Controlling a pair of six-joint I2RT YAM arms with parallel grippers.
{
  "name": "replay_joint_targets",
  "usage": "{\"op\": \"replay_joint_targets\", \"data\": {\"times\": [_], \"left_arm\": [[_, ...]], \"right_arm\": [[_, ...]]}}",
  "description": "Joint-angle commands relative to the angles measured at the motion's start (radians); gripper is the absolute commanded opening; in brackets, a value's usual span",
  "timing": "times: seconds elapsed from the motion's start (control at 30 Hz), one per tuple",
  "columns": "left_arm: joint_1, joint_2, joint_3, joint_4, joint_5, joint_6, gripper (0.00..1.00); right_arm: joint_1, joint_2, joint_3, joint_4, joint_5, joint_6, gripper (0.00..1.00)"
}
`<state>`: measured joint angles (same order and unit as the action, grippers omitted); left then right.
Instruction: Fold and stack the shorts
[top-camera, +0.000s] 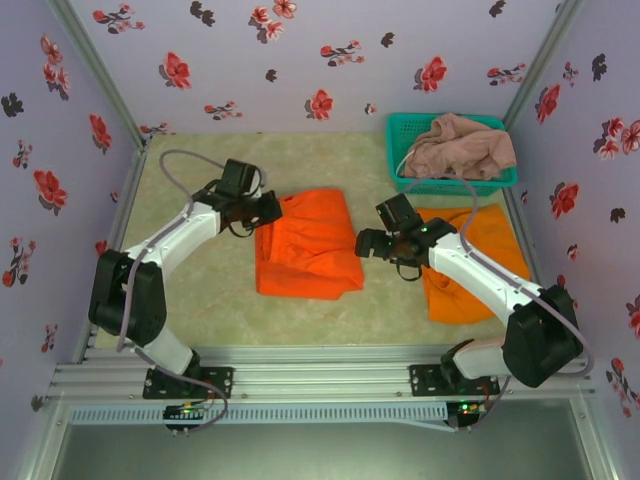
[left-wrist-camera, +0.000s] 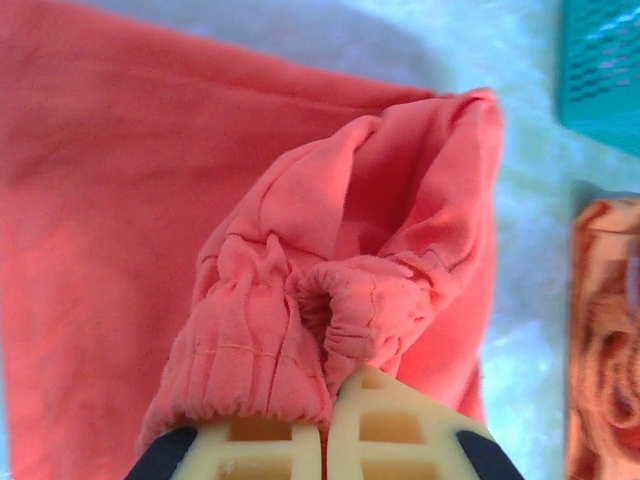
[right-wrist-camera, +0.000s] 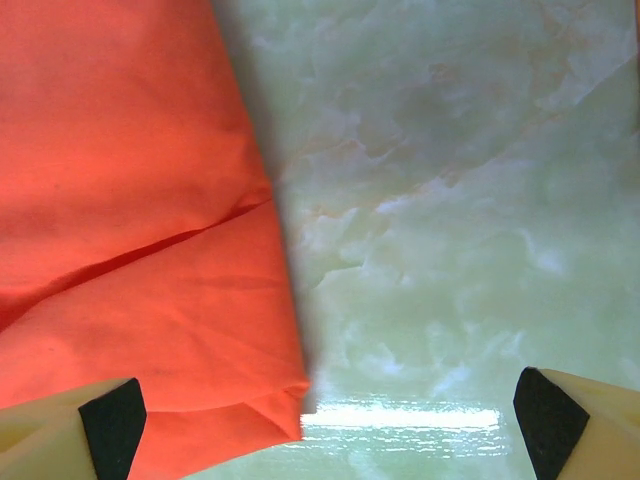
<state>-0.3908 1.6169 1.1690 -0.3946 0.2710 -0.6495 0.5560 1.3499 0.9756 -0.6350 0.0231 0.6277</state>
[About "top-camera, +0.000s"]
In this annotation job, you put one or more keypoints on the wide slotted aluminium rail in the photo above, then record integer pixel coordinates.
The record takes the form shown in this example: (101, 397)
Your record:
(320, 375)

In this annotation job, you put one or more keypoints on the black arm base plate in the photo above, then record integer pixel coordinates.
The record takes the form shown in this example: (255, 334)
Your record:
(422, 380)
(220, 380)

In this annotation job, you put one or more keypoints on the aluminium side rail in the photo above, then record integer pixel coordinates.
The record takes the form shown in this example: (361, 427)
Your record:
(517, 220)
(129, 200)

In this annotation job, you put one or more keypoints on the controller circuit board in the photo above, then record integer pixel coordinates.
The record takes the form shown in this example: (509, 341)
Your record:
(467, 409)
(185, 412)

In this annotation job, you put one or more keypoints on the aluminium lower frame bar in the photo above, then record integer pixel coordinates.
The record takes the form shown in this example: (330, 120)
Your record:
(47, 440)
(595, 440)

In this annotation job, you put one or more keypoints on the light orange shorts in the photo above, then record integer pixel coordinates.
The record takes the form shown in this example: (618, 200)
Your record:
(500, 225)

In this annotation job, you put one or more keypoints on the aluminium corner post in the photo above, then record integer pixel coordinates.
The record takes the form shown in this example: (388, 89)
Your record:
(102, 75)
(541, 65)

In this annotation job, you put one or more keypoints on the dusty pink shorts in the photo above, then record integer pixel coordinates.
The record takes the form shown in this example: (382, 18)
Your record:
(465, 145)

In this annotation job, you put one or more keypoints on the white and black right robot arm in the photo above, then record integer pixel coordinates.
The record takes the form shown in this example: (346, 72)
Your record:
(475, 270)

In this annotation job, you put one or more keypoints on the teal plastic basket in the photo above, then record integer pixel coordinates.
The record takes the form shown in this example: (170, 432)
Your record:
(392, 145)

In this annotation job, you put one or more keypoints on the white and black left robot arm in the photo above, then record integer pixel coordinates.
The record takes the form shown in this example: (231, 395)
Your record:
(175, 235)

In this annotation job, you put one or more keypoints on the red-orange shorts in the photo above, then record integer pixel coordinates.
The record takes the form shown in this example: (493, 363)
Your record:
(310, 250)

